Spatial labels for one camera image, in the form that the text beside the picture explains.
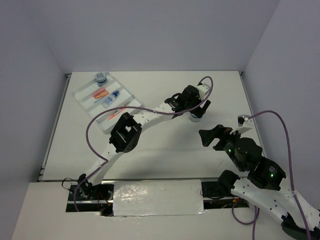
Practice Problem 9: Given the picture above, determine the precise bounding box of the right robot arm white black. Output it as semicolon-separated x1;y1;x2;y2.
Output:
198;124;320;240

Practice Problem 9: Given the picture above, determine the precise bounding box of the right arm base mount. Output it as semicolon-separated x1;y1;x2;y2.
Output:
200;181;249;210

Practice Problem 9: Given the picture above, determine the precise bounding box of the white compartment tray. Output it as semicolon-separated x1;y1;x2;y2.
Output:
72;72;143;118

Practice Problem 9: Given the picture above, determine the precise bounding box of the purple cable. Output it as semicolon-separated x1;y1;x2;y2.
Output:
73;76;214;212
231;109;313;240

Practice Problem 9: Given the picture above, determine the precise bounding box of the silver foil covered panel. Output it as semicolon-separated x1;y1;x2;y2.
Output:
112;179;206;217

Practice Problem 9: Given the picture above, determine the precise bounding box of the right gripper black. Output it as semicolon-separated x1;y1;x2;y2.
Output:
197;123;245;171

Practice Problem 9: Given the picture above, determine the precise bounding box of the orange translucent cap case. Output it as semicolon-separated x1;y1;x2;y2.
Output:
93;90;109;99

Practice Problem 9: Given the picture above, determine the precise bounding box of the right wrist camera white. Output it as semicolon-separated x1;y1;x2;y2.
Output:
230;114;255;135

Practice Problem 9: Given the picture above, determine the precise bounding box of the clear spray bottle blue cap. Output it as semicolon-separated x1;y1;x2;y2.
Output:
101;90;120;109

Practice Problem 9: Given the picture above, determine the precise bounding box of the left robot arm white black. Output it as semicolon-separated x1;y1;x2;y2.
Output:
77;83;213;200

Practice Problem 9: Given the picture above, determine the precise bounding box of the orange thin pen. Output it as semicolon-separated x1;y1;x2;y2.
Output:
107;108;125;121

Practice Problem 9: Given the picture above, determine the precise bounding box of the pink translucent cap case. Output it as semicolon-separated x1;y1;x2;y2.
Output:
92;87;106;96

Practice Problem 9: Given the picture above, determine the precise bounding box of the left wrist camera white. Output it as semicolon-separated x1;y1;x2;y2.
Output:
196;83;211;96

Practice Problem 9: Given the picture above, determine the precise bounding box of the blue white round jar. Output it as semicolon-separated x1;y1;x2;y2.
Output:
94;72;107;87
189;113;202;122

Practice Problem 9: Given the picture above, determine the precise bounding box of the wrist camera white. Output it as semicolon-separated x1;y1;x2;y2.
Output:
196;83;211;96
230;114;255;135

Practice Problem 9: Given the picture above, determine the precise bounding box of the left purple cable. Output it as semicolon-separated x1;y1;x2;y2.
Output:
73;76;214;212

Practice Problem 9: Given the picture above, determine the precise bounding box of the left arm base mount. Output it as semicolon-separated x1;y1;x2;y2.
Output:
61;177;115;217

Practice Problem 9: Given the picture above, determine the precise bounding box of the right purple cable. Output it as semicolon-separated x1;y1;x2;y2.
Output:
231;109;313;240

